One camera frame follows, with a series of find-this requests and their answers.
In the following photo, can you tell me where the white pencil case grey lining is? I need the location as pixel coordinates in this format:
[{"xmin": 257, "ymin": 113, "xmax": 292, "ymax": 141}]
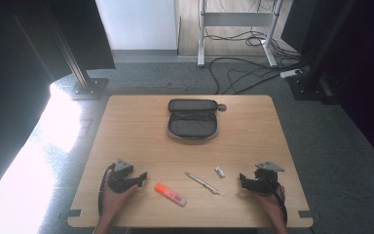
[{"xmin": 167, "ymin": 98, "xmax": 220, "ymax": 141}]

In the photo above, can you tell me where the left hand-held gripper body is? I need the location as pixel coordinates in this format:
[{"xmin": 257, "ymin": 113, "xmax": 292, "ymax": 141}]
[{"xmin": 107, "ymin": 158, "xmax": 134, "ymax": 194}]

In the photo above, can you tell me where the silver white pen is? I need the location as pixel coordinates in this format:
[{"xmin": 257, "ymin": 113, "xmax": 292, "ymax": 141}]
[{"xmin": 184, "ymin": 171, "xmax": 222, "ymax": 196}]

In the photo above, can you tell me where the white power strip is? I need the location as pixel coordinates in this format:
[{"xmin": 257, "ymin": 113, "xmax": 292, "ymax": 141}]
[{"xmin": 279, "ymin": 68, "xmax": 303, "ymax": 80}]

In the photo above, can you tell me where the person's left hand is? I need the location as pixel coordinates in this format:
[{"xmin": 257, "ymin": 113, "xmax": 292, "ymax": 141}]
[{"xmin": 102, "ymin": 184, "xmax": 140, "ymax": 216}]

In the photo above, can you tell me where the tangle of floor cables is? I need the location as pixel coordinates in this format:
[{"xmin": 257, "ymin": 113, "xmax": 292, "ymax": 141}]
[{"xmin": 204, "ymin": 27, "xmax": 301, "ymax": 61}]

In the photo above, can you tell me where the black floor cable loop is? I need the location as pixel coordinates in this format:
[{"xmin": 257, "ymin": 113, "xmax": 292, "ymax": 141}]
[{"xmin": 207, "ymin": 57, "xmax": 285, "ymax": 96}]

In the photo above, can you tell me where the orange highlighter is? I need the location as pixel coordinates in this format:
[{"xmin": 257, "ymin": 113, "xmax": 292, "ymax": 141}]
[{"xmin": 153, "ymin": 182, "xmax": 188, "ymax": 208}]

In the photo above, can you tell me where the black metal stand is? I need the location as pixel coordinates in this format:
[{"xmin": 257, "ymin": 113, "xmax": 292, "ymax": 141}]
[
  {"xmin": 286, "ymin": 0, "xmax": 358, "ymax": 101},
  {"xmin": 40, "ymin": 0, "xmax": 110, "ymax": 101}
]

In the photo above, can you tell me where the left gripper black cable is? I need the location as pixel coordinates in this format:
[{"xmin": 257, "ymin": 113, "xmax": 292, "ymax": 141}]
[{"xmin": 97, "ymin": 163, "xmax": 117, "ymax": 217}]

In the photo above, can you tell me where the person's right hand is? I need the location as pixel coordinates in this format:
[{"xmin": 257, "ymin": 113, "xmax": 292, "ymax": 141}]
[{"xmin": 254, "ymin": 183, "xmax": 287, "ymax": 224}]

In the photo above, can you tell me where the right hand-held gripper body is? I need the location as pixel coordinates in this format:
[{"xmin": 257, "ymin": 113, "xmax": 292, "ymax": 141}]
[{"xmin": 254, "ymin": 161, "xmax": 286, "ymax": 196}]

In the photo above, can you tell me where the black table edge bracket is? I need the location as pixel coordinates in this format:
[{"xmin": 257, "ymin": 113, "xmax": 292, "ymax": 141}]
[{"xmin": 57, "ymin": 209, "xmax": 83, "ymax": 220}]

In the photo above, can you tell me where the white desk frame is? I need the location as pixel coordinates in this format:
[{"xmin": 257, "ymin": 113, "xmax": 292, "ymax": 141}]
[{"xmin": 197, "ymin": 0, "xmax": 285, "ymax": 68}]

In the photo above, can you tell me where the dark curtain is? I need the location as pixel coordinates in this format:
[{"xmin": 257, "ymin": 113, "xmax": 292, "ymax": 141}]
[
  {"xmin": 280, "ymin": 0, "xmax": 374, "ymax": 174},
  {"xmin": 0, "ymin": 0, "xmax": 117, "ymax": 211}
]

